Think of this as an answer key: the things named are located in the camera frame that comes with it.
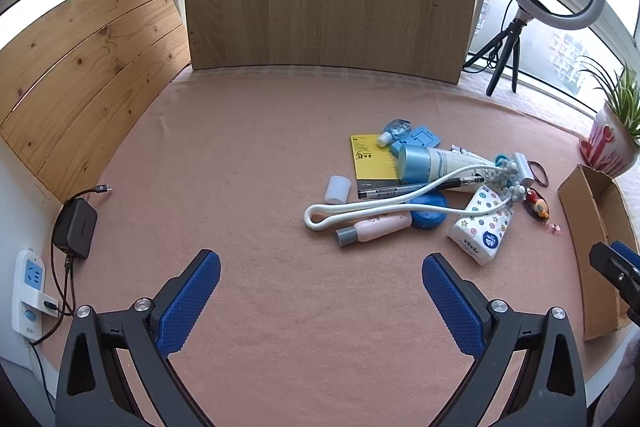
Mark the person's grey clothing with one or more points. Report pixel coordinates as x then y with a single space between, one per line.
627 382

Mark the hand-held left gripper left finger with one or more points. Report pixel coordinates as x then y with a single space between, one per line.
192 297

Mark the pink table cloth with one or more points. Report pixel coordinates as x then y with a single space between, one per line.
250 157

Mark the cardboard box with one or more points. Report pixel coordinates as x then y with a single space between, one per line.
585 217

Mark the white lotion bottle blue cap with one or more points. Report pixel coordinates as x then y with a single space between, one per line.
450 163

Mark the yellow and black ruler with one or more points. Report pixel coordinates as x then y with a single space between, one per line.
372 157

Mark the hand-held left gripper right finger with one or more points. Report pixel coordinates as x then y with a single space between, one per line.
450 302

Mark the white roller massager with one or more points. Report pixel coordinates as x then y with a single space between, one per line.
502 177

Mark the white and red plant pot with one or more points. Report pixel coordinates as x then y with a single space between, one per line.
607 142

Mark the blue round tin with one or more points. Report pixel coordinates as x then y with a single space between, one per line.
427 217

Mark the orange crab badge reel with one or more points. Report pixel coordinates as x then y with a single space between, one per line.
537 204

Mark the blue plastic holder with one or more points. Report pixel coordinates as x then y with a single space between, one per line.
422 138

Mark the black pen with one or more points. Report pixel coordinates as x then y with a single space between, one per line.
380 193

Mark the black power adapter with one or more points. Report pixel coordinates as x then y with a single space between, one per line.
75 227

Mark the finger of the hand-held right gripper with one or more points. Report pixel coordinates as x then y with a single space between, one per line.
612 269
627 253

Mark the white power strip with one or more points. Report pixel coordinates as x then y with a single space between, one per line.
30 272

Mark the white translucent cap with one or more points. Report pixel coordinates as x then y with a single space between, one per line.
336 189

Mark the white wall charger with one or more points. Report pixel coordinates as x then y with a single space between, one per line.
522 164

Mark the patterned tissue pack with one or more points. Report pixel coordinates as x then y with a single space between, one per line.
480 227

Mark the pink bottle grey cap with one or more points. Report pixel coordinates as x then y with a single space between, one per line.
380 224

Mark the pine plank panel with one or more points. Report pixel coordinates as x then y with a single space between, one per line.
75 82

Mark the green spider plant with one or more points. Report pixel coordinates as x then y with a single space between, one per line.
627 102

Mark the black tripod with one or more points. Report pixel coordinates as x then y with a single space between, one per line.
514 31

